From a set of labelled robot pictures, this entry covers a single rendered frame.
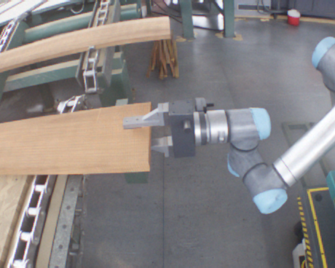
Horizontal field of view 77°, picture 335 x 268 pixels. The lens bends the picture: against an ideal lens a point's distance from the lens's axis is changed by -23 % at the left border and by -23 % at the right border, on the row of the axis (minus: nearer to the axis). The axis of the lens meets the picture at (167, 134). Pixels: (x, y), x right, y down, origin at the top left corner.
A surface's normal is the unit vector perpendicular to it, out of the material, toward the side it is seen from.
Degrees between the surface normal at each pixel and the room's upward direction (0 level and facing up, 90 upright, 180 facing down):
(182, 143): 90
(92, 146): 0
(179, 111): 0
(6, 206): 0
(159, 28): 22
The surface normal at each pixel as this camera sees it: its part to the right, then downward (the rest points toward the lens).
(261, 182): -0.63, -0.44
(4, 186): -0.10, -0.73
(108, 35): -0.09, -0.42
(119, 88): 0.00, 0.68
